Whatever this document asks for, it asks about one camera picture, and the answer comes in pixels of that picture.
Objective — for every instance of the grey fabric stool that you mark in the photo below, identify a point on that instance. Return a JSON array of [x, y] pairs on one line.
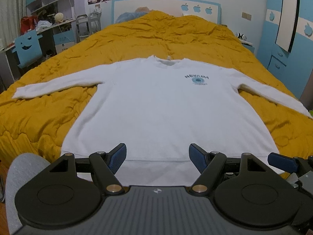
[[23, 168]]

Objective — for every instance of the white bedside table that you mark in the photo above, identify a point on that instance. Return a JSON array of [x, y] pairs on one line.
[[245, 42]]

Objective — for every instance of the white long-sleeve sweatshirt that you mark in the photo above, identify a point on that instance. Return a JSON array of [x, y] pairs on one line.
[[157, 108]]

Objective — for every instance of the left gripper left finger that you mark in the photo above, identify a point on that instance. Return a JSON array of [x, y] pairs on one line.
[[104, 167]]

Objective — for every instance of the blue white wardrobe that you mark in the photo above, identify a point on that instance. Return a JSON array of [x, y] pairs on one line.
[[286, 45]]

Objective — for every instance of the blue pillow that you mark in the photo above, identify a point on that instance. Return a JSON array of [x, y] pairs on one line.
[[128, 16]]

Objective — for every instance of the blue smiley-face chair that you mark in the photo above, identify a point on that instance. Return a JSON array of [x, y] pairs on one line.
[[28, 48]]

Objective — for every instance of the red bag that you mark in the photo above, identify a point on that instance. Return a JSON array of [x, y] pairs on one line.
[[28, 23]]

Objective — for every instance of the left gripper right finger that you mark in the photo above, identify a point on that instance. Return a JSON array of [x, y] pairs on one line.
[[210, 165]]

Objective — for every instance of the white blue headboard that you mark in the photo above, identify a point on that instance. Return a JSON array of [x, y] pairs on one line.
[[209, 11]]

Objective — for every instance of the beige wall switch plate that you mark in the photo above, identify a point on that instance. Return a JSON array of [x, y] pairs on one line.
[[246, 16]]

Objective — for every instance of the grey folding chair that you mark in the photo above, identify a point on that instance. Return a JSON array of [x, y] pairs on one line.
[[86, 25]]

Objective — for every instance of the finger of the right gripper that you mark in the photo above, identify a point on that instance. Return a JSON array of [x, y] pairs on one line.
[[282, 162]]

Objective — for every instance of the cream round ball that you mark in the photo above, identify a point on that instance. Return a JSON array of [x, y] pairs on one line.
[[58, 17]]

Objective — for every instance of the desk with shelf unit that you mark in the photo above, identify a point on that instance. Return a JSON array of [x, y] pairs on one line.
[[54, 36]]

